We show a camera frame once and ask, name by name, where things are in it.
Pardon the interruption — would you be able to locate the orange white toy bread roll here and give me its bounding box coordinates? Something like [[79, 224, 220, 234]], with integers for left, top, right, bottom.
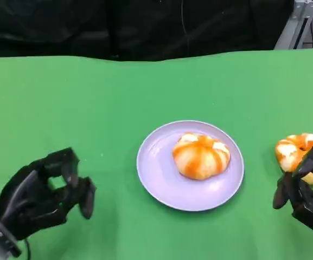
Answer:
[[172, 132, 232, 181], [274, 133, 313, 186]]

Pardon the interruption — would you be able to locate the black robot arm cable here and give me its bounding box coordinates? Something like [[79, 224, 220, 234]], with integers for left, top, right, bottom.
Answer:
[[22, 238, 33, 260]]

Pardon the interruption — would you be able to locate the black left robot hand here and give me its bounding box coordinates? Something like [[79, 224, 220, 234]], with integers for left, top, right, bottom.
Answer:
[[0, 147, 98, 241]]

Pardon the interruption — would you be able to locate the grey metal frame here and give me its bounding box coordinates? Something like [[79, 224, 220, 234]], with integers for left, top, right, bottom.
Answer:
[[273, 0, 313, 50]]

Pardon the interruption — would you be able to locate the black backdrop curtain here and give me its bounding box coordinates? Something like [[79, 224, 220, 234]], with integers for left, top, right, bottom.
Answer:
[[0, 0, 295, 62]]

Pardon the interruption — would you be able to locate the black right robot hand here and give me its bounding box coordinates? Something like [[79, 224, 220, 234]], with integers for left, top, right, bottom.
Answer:
[[272, 146, 313, 242]]

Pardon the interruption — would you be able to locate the lilac plate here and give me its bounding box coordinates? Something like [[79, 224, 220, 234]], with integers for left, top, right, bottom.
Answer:
[[136, 120, 245, 212]]

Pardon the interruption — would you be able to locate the green table cloth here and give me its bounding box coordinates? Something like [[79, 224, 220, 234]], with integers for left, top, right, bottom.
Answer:
[[0, 47, 313, 260]]

